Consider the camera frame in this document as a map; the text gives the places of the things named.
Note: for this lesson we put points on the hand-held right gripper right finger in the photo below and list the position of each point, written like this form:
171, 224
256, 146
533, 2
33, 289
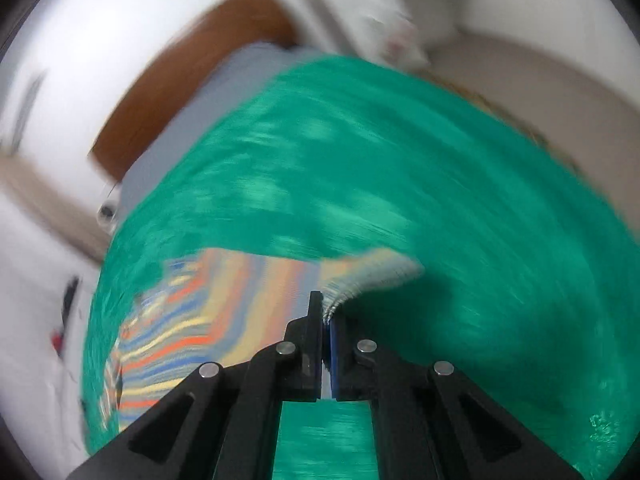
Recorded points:
333, 355

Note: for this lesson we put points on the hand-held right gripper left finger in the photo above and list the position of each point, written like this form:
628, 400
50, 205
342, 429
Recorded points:
310, 360

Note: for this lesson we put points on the striped knit sweater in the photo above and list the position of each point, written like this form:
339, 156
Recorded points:
200, 320

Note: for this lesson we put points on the green patterned blanket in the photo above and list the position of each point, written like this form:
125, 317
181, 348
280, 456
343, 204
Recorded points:
400, 185

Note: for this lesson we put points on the black cloth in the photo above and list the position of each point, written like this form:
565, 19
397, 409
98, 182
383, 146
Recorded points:
70, 300

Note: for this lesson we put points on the small white fan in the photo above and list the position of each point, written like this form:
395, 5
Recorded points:
107, 212

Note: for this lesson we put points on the small red thing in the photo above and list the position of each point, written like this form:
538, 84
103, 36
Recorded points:
58, 342

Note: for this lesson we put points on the white window-seat cabinet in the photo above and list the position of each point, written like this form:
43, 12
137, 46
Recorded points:
30, 360

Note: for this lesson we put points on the brown wooden headboard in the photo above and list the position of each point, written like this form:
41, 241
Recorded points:
165, 85

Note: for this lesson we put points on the white plastic bag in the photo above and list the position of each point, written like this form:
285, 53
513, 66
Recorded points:
395, 35

